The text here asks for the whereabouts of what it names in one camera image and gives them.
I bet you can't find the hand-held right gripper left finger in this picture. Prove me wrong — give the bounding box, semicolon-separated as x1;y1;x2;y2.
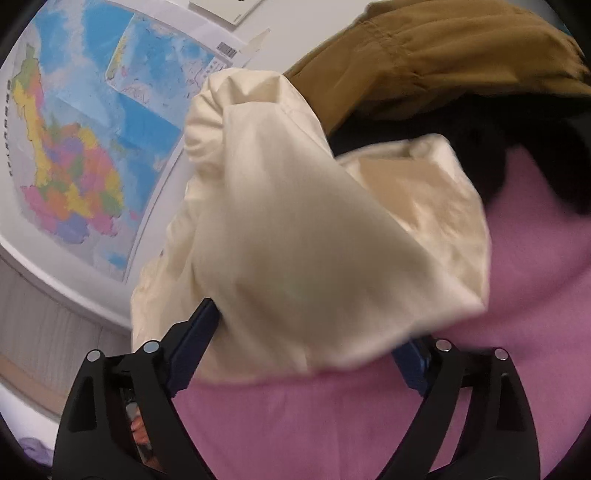
53;298;221;480

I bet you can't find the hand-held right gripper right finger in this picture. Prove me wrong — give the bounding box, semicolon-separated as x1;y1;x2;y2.
376;337;541;480

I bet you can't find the cream garment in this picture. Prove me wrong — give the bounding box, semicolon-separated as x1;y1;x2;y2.
130;68;491;384

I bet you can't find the pink garment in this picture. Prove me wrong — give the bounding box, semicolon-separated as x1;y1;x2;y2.
171;148;591;480

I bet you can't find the purple cloth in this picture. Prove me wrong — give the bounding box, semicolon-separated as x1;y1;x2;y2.
18;436;58;469

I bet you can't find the black cloth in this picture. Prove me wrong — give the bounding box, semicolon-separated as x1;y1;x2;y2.
330;90;591;217

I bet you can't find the brown jacket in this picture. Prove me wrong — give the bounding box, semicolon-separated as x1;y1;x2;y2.
283;0;591;134

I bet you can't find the colourful wall map poster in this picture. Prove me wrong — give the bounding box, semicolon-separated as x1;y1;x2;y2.
0;0;273;283

